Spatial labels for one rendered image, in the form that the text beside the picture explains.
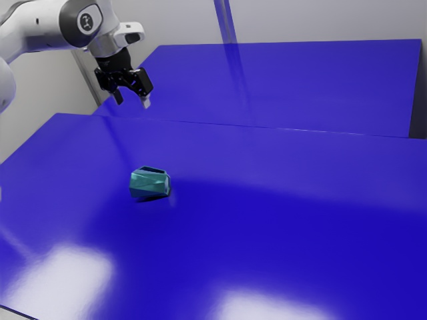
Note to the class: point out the teal faceted mug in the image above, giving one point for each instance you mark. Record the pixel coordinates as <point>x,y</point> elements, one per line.
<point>149,185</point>

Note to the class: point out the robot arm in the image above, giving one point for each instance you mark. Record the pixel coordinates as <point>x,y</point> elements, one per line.
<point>40,30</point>

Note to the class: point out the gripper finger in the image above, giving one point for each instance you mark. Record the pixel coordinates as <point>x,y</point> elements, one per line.
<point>142,86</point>
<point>117,96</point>

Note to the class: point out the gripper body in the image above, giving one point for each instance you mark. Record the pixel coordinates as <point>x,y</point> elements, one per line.
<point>115,68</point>

